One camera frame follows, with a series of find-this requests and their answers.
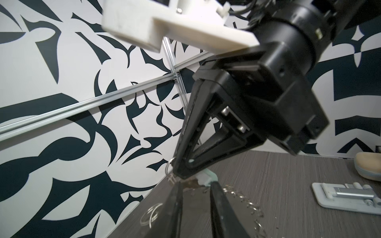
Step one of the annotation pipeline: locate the mint green key tag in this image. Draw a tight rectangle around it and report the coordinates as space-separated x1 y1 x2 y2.
195 169 218 187

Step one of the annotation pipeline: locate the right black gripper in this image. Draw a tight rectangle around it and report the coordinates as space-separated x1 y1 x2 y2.
173 42 329 179

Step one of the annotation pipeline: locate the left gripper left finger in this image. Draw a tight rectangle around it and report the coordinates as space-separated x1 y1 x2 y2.
145 182 183 238

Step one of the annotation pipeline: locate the white door latch plate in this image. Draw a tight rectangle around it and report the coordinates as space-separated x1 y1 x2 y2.
312 182 381 215

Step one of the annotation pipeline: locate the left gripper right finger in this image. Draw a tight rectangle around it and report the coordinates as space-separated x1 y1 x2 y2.
210 181 250 238

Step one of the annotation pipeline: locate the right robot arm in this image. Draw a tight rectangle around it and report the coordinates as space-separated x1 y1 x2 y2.
172 1 364 179

